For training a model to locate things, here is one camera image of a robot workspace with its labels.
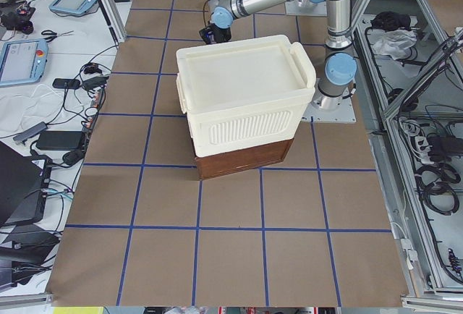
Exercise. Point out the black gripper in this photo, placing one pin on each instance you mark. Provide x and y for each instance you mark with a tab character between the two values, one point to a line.
221	34

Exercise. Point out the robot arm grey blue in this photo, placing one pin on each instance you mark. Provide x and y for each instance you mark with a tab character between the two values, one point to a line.
340	66

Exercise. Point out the cream plastic storage box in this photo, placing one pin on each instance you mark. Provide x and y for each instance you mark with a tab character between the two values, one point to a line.
242	94

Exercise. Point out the blue teach pendant far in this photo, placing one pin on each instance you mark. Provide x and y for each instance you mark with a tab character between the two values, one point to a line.
75	8

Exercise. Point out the blue teach pendant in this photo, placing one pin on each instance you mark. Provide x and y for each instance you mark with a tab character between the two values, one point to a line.
23	62
75	8

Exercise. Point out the crumpled white cloth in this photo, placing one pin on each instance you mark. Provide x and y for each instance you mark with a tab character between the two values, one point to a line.
397	44

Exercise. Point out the blue teach pendant near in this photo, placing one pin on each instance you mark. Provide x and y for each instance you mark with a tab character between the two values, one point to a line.
23	62

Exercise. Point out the black power adapter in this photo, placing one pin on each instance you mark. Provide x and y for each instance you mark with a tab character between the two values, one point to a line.
59	140

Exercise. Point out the black laptop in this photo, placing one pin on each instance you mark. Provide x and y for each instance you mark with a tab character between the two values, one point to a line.
23	183

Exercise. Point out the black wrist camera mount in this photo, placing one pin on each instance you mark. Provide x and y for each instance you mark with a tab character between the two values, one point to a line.
207	35

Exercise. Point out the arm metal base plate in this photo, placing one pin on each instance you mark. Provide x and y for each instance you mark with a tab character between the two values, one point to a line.
332	111

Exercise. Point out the aluminium frame rail structure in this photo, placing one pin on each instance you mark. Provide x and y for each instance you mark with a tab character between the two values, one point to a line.
415	113

